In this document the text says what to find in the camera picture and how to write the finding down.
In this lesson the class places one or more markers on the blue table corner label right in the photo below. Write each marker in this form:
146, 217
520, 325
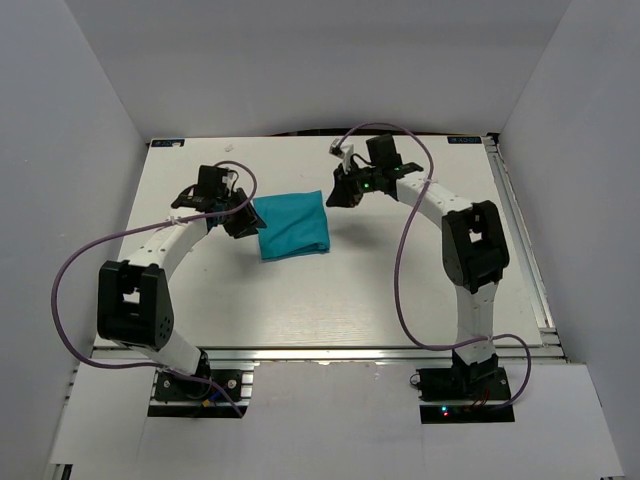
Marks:
464, 140

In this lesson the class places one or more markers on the blue table corner label left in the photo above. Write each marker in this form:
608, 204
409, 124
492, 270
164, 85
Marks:
167, 143

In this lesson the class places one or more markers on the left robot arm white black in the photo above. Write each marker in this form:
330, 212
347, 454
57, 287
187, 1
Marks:
134, 307

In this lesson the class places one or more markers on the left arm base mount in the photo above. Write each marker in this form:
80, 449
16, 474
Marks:
173, 397

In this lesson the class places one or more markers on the teal t-shirt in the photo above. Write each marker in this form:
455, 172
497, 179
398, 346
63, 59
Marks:
296, 225

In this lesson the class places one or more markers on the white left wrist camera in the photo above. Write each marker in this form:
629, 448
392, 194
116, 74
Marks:
230, 179

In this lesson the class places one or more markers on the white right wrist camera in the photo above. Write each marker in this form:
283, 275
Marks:
343, 151

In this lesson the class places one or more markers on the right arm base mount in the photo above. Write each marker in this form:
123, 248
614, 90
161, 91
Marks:
445, 402

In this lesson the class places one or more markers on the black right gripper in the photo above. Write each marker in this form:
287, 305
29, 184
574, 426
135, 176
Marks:
347, 185

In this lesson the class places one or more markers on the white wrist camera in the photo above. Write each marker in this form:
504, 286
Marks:
230, 179
343, 151

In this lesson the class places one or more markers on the blue table corner label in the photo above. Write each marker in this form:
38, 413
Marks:
464, 140
167, 143

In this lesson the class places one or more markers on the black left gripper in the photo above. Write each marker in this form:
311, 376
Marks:
239, 216

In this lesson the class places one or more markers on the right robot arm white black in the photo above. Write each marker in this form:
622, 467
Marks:
474, 251

